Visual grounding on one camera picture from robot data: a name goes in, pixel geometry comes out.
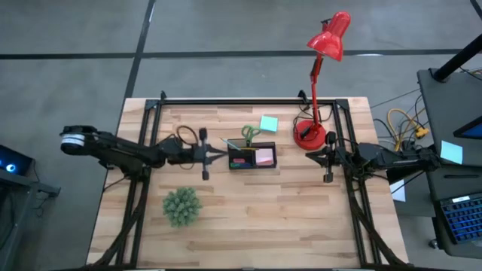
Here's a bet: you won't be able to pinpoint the teal pencil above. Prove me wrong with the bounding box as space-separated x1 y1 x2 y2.
219 137 243 151

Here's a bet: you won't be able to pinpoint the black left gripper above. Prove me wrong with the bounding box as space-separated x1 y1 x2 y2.
185 127 229 181

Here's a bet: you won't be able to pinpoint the white paper sheet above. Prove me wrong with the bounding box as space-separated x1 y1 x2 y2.
389 179 407 203

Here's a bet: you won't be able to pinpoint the light blue sticky note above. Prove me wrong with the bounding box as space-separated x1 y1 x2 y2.
440 140 464 166

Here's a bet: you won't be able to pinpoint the red desk lamp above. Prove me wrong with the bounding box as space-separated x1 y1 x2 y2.
292 10 352 151

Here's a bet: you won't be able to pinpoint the black computer with blue light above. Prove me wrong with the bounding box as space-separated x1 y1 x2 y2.
0 144 34 176

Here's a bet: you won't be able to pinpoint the black pole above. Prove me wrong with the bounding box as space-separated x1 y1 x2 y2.
431 33 482 82

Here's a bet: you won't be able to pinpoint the black mesh desk organizer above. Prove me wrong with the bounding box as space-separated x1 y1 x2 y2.
227 140 280 171

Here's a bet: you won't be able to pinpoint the pink sticky note pad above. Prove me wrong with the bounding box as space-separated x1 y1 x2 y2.
255 148 275 166

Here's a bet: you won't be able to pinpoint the green succulent in patterned pot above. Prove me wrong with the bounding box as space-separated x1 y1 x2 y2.
162 186 203 229

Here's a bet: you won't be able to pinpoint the grey desk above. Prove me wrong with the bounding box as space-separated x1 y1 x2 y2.
416 67 482 169

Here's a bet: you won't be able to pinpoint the teal sticky note pad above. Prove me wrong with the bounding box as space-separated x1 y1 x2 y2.
259 114 279 133

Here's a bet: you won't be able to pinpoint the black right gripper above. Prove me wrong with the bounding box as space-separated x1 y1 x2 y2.
304 131 357 184

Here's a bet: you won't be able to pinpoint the black tablet with blue screen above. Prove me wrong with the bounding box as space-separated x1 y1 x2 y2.
453 115 482 141

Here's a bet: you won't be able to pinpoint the green handled scissors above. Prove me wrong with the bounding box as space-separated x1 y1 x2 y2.
240 125 263 148

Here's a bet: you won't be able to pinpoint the yellow cable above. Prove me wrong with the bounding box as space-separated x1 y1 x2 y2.
387 108 431 158

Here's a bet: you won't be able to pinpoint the black metal table frame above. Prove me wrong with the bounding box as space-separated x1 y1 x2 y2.
90 90 407 269

